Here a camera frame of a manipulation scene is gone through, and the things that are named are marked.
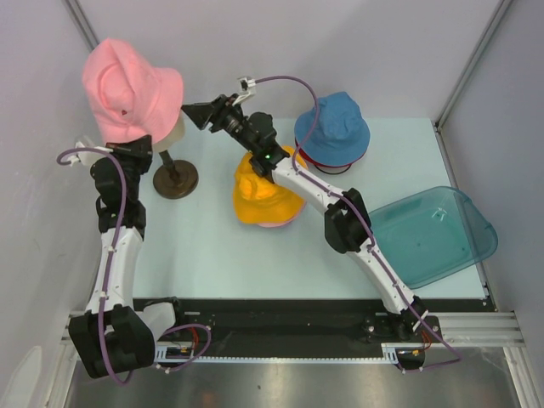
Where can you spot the beige mannequin head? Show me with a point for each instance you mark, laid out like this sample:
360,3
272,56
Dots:
175,135

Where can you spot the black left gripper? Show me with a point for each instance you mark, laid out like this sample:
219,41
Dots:
139,150

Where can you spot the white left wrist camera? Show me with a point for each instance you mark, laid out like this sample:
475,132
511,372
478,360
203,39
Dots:
87,152

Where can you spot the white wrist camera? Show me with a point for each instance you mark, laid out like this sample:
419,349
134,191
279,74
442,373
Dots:
87,152
247,89

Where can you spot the brown wooden stand base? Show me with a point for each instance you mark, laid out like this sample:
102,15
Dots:
175,179

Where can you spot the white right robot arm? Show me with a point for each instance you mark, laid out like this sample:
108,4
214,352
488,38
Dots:
347,225

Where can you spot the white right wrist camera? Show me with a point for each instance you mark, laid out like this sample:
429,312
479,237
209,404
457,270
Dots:
247,89

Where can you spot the black wire hat stand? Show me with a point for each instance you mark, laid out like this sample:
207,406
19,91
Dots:
333,170

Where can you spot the teal plastic basket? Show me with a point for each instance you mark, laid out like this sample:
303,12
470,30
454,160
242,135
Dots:
433,234

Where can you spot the pink bucket hat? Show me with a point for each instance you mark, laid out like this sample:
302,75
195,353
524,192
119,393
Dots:
282,223

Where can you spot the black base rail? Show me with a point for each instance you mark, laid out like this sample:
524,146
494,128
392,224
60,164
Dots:
292,329

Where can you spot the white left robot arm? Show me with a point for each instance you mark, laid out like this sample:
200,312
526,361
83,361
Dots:
110,337

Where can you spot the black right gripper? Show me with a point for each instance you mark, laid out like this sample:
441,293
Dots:
218,111

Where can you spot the blue hat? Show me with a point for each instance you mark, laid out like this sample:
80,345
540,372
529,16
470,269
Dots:
336,121

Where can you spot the yellow hat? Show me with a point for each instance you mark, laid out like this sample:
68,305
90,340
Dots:
257,200

